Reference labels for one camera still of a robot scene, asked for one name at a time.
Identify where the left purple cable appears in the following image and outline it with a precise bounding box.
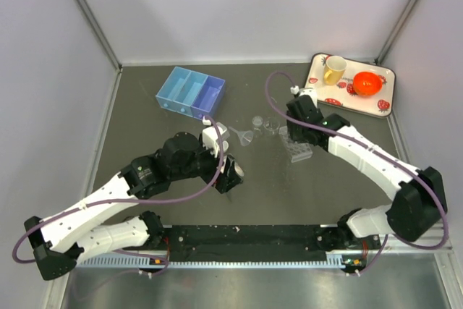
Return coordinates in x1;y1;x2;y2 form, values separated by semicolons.
12;115;225;279

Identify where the clear glass beaker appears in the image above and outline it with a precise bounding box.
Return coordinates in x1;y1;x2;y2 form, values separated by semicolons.
263;117;280;137

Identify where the orange bowl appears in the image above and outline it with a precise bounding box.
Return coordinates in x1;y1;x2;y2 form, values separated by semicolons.
353;72;383;96

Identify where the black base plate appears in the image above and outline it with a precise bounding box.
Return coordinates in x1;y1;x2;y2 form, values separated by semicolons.
122;224;381;263

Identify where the clear test tube rack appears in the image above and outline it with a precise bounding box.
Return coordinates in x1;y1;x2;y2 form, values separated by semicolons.
279;126;313;163

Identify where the bag of cotton balls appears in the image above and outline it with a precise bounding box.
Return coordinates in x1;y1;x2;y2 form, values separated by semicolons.
234;163;245;177

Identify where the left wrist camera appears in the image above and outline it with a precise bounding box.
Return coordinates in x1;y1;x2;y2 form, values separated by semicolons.
202;118;230;158

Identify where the blue three-drawer organizer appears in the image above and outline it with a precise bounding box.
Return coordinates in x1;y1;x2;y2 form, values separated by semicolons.
156;67;226;120

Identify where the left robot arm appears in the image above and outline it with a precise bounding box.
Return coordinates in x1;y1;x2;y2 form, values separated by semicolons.
25;124;244;281

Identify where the purple cable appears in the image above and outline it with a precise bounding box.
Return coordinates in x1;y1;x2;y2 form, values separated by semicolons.
12;115;225;279
266;71;449;276

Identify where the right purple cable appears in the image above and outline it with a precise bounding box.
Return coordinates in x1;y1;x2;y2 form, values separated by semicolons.
266;71;449;276

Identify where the clear plastic funnel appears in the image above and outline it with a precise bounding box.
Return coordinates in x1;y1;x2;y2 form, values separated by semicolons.
229;127;254;147

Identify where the strawberry pattern tray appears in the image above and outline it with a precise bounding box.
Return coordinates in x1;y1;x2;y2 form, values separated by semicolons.
305;53;396;117

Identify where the yellow mug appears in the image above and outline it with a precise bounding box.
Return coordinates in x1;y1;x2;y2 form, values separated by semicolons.
323;56;347;85

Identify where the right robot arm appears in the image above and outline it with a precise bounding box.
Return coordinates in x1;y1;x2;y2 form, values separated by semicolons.
286;95;448;248

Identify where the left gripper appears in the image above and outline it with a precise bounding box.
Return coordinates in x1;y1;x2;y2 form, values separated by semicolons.
171;137;242;193

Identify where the white cable duct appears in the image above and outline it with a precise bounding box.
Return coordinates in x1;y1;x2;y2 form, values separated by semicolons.
77;253;363;269

